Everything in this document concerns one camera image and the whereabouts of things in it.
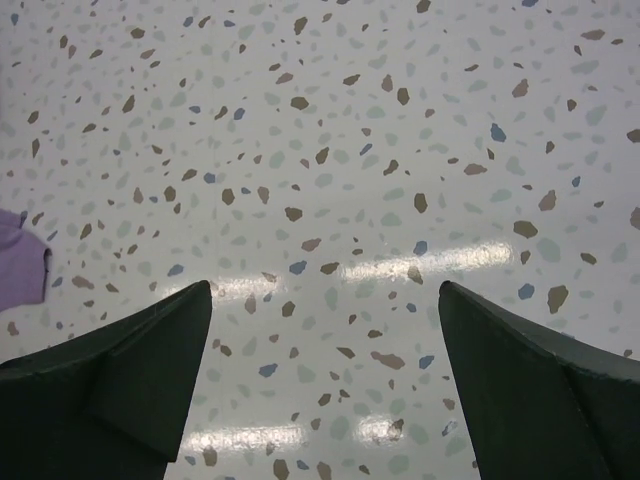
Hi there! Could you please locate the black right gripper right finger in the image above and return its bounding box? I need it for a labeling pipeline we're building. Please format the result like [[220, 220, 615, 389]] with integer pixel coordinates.
[[438, 281, 639, 479]]

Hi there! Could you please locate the purple t-shirt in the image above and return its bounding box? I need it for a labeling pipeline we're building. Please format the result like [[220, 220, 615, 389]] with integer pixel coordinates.
[[0, 210, 51, 312]]

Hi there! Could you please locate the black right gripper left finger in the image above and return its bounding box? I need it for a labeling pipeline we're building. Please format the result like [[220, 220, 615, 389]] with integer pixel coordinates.
[[1, 280, 212, 479]]

